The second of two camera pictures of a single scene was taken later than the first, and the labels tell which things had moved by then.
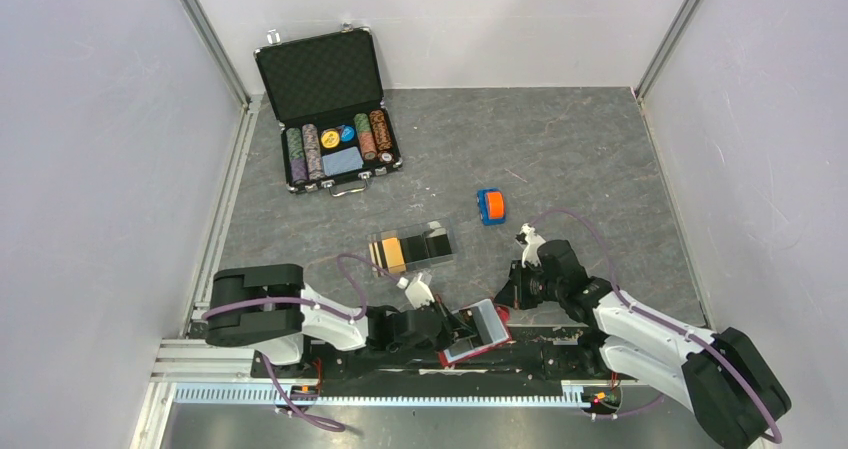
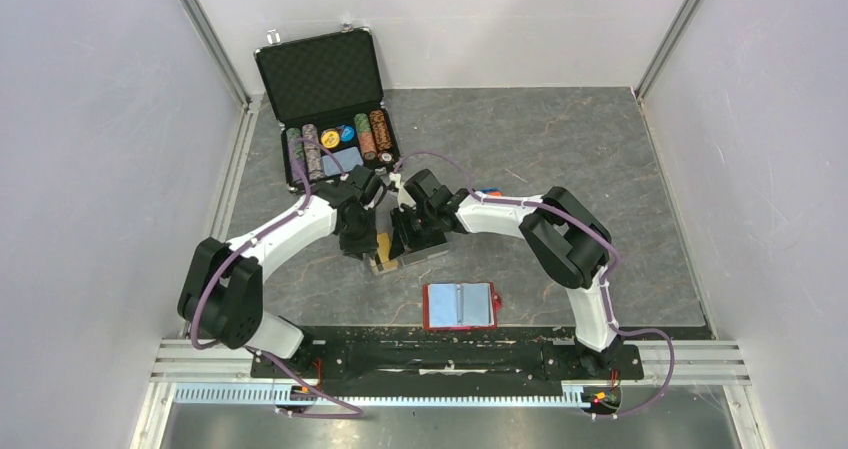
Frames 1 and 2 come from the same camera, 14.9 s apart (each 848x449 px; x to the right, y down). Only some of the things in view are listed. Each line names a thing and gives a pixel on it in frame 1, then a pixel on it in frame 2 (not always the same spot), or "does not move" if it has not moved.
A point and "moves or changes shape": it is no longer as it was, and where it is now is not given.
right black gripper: (513, 294) -> (403, 240)
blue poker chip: (347, 133) does not move
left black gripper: (453, 330) -> (366, 245)
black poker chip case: (327, 94) does not move
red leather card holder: (478, 328) moves or changes shape
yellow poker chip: (330, 138) does not move
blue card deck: (342, 161) does not move
